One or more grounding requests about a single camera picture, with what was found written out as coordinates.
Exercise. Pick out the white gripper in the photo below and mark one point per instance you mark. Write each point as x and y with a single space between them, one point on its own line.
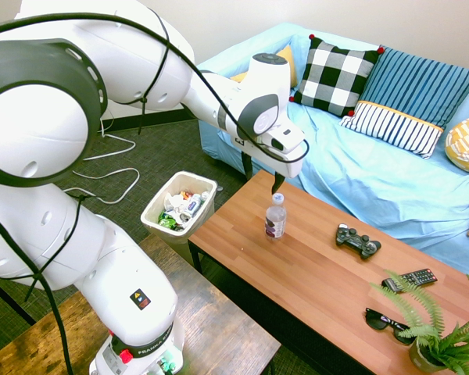
285 162

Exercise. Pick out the clear plastic water bottle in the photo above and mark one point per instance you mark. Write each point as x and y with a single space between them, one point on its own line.
275 222

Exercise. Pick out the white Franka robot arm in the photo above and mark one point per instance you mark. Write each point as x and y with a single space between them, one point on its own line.
121 273

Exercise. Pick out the green wrapper trash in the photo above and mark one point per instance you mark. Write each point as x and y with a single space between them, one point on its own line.
167 223

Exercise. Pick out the white plastic trash bin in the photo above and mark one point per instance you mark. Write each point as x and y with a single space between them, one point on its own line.
156 199

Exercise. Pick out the crumpled white paper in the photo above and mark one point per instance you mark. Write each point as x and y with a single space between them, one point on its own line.
174 201

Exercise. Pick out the light blue covered sofa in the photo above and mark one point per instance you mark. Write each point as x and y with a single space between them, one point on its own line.
355 176

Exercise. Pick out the reddish wood coffee table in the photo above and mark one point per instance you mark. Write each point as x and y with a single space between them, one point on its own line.
297 273

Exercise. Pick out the black game controller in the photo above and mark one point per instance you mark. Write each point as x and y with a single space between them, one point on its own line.
353 239

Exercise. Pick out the black white checkered pillow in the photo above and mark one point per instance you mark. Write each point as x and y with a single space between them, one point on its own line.
332 78

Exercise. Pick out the dark rustic wood table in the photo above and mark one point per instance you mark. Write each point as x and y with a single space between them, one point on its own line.
219 332

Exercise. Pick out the blue striped pillow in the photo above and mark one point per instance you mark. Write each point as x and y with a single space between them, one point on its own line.
414 86

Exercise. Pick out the black TV remote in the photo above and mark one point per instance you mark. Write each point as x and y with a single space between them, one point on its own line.
414 278

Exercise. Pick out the black sunglasses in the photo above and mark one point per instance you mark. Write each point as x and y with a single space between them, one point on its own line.
377 320

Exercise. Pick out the yellow white patterned pillow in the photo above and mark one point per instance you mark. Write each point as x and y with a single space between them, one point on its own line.
467 144

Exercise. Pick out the green fern plant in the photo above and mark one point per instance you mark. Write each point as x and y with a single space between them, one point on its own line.
434 340

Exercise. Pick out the grey plant pot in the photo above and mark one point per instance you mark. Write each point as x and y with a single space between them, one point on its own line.
418 357

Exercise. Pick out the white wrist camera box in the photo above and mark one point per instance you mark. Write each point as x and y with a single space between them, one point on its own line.
287 134

